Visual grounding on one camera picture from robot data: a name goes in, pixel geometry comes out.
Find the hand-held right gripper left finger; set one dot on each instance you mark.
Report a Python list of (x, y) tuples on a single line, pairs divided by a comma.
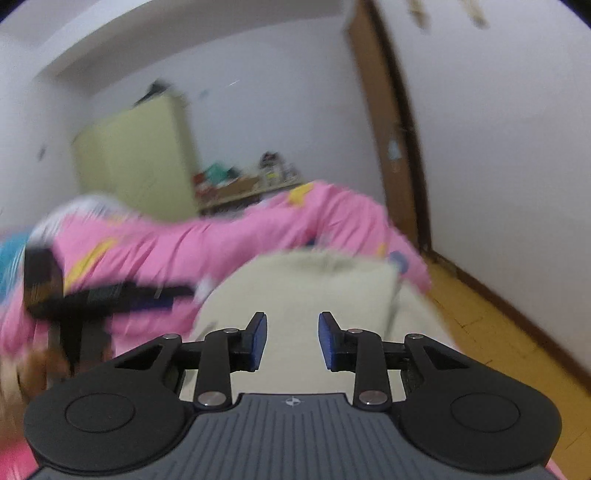
[(258, 341)]

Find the brown wooden door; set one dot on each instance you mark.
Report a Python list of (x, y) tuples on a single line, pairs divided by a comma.
[(392, 115)]

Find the brown skirting board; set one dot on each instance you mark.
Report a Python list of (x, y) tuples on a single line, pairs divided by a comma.
[(508, 309)]

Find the cluster of small bottles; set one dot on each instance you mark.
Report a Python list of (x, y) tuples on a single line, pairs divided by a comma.
[(274, 168)]

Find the pink floral duvet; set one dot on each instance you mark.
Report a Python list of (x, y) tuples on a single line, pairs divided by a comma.
[(184, 249)]

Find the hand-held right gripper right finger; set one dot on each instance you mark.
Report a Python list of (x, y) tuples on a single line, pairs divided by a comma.
[(327, 341)]

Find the teal box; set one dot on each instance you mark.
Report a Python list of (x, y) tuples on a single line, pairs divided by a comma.
[(217, 171)]

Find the wooden desk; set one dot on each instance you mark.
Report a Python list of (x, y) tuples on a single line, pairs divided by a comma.
[(240, 191)]

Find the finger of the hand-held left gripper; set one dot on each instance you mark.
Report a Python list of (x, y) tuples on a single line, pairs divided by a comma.
[(152, 295)]

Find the pale green wardrobe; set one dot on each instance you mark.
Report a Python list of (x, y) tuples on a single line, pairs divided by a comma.
[(138, 157)]

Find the beige zip jacket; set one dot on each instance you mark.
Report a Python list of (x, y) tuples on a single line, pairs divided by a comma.
[(300, 286)]

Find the person's left hand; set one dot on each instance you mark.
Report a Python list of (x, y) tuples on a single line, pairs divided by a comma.
[(44, 364)]

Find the teal printed cloth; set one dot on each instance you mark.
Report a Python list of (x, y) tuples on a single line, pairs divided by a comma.
[(11, 263)]

